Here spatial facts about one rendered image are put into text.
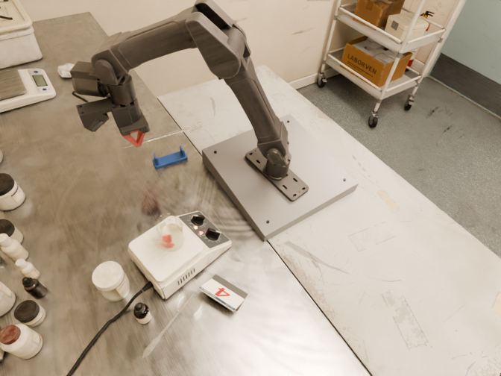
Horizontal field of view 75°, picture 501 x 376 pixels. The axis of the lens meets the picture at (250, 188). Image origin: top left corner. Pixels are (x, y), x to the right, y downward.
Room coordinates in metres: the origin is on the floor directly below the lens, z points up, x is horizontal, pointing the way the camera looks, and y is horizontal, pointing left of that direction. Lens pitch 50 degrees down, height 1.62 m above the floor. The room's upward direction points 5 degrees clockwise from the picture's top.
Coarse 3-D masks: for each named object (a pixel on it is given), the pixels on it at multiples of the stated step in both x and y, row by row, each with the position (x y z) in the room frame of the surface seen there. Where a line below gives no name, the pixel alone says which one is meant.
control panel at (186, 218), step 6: (180, 216) 0.43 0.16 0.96; (186, 216) 0.44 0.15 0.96; (186, 222) 0.42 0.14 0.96; (204, 222) 0.44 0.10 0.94; (210, 222) 0.45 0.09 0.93; (192, 228) 0.40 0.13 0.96; (198, 228) 0.41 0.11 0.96; (204, 228) 0.42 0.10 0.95; (216, 228) 0.43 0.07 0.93; (198, 234) 0.39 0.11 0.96; (204, 234) 0.40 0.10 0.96; (222, 234) 0.41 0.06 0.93; (204, 240) 0.38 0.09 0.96; (210, 240) 0.38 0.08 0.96; (216, 240) 0.39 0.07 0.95; (222, 240) 0.39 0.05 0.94; (228, 240) 0.40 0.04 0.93; (210, 246) 0.36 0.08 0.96
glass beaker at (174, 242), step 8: (160, 216) 0.37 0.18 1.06; (168, 216) 0.38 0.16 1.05; (176, 216) 0.37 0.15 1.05; (160, 224) 0.36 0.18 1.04; (168, 224) 0.37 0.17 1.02; (176, 224) 0.37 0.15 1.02; (176, 232) 0.33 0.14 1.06; (160, 240) 0.33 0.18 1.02; (168, 240) 0.33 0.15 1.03; (176, 240) 0.33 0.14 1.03; (168, 248) 0.33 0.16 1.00; (176, 248) 0.33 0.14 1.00
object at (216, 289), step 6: (210, 282) 0.30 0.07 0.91; (204, 288) 0.28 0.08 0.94; (210, 288) 0.28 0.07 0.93; (216, 288) 0.28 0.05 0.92; (222, 288) 0.29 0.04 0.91; (216, 294) 0.27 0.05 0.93; (222, 294) 0.27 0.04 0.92; (228, 294) 0.28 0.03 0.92; (222, 300) 0.25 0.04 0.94; (228, 300) 0.26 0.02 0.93; (234, 300) 0.26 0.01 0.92; (240, 300) 0.27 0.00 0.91; (234, 306) 0.24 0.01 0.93
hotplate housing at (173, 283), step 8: (184, 224) 0.41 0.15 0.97; (192, 232) 0.39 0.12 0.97; (200, 240) 0.37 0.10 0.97; (128, 248) 0.34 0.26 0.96; (208, 248) 0.35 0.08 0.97; (216, 248) 0.36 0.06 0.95; (224, 248) 0.38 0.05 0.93; (200, 256) 0.33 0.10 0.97; (208, 256) 0.34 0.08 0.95; (216, 256) 0.36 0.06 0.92; (136, 264) 0.31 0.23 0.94; (192, 264) 0.31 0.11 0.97; (200, 264) 0.33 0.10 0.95; (208, 264) 0.34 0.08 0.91; (144, 272) 0.29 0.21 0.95; (176, 272) 0.29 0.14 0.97; (184, 272) 0.29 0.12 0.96; (192, 272) 0.31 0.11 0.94; (152, 280) 0.27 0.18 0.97; (168, 280) 0.27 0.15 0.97; (176, 280) 0.28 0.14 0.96; (184, 280) 0.29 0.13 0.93; (144, 288) 0.26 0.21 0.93; (160, 288) 0.26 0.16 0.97; (168, 288) 0.26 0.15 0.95; (176, 288) 0.27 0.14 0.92; (168, 296) 0.26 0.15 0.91
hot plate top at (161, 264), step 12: (144, 240) 0.35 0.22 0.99; (156, 240) 0.35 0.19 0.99; (192, 240) 0.36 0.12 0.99; (132, 252) 0.32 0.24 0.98; (144, 252) 0.32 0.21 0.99; (156, 252) 0.32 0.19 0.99; (168, 252) 0.33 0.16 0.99; (180, 252) 0.33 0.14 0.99; (192, 252) 0.33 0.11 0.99; (144, 264) 0.29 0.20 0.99; (156, 264) 0.30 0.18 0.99; (168, 264) 0.30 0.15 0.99; (180, 264) 0.30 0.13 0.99; (156, 276) 0.27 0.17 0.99; (168, 276) 0.27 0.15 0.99
